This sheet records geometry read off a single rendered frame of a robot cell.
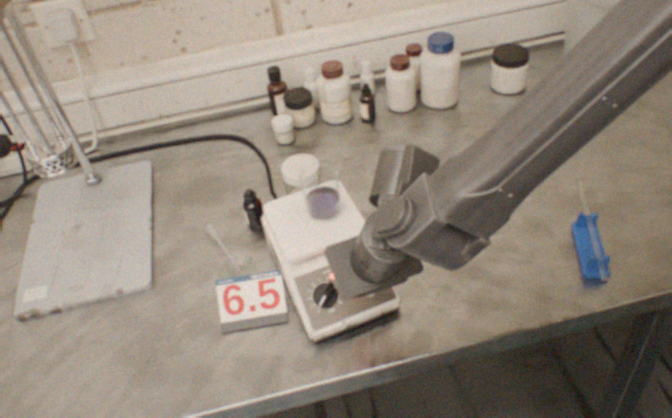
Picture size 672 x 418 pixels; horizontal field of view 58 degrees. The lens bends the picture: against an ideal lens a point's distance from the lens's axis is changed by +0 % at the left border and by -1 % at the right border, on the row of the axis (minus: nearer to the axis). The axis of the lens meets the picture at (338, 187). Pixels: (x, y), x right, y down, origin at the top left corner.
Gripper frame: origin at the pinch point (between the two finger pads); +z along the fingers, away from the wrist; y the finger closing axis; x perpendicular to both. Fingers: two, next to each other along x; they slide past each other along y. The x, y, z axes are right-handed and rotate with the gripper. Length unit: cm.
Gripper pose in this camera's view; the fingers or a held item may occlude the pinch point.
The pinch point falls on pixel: (363, 275)
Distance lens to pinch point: 80.0
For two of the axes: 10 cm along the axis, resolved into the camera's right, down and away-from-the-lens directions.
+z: -1.0, 3.4, 9.3
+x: 3.5, 8.9, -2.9
